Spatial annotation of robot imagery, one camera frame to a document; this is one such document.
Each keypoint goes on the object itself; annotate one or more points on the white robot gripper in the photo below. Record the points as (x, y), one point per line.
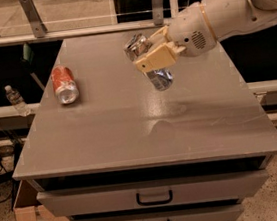
(189, 32)

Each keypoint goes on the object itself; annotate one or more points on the crushed silver redbull can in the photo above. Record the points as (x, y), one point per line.
(137, 50)

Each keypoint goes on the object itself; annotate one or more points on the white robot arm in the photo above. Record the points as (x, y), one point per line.
(239, 17)

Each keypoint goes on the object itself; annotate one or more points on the red soda can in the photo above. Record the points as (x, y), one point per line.
(64, 85)

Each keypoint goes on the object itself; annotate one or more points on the grey drawer cabinet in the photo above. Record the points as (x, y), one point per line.
(122, 130)

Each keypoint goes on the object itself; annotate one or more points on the small water bottle on ledge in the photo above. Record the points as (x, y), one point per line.
(17, 101)

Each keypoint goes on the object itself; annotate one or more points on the upper grey drawer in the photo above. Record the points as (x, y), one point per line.
(149, 194)

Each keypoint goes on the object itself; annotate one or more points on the cardboard box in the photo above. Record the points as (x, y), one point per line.
(27, 208)

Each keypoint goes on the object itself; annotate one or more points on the middle metal bracket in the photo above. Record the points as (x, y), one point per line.
(157, 12)

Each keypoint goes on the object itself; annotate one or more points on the metal bracket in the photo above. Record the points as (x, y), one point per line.
(157, 12)
(38, 28)

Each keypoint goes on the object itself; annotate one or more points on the left metal bracket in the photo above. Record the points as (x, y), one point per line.
(38, 28)

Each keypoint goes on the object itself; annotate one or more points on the green handled tool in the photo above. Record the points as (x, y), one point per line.
(27, 61)

